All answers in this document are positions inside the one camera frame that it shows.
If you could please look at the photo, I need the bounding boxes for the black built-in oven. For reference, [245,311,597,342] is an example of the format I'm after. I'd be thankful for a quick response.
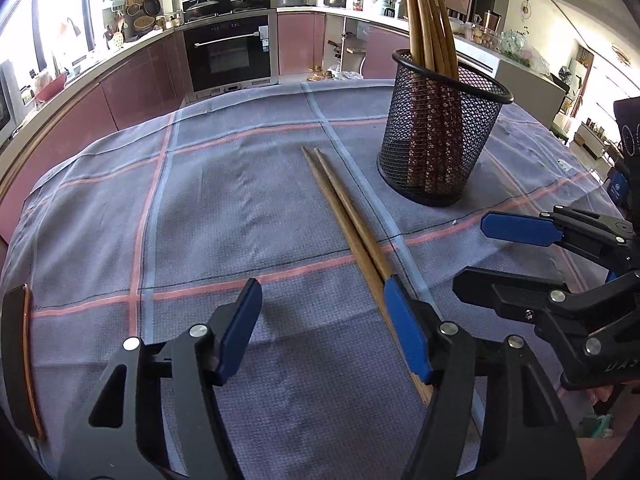
[182,10,278,100]

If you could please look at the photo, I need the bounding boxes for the white kitchen counter island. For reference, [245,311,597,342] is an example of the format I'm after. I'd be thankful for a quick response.
[277,6,565,128]

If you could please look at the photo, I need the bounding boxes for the black camera box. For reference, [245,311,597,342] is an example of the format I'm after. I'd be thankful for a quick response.
[613,96,640,210]

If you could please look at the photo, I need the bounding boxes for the pink sleeve forearm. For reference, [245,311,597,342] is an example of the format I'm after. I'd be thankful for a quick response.
[577,428,640,480]

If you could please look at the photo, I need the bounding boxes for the dark wooden tray edge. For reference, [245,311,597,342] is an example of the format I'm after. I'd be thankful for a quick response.
[1,284,46,441]

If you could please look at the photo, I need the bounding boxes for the person's right hand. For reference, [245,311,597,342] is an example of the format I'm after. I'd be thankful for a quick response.
[587,385,624,405]

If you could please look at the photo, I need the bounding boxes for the pink kitchen cabinets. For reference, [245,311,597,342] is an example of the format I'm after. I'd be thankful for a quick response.
[1,8,408,240]

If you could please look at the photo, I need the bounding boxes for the black mesh cup holder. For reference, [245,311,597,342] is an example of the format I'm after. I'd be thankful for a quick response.
[376,49,513,207]

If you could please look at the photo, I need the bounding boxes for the plaid grey tablecloth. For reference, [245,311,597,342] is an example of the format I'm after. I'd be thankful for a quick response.
[1,80,616,479]

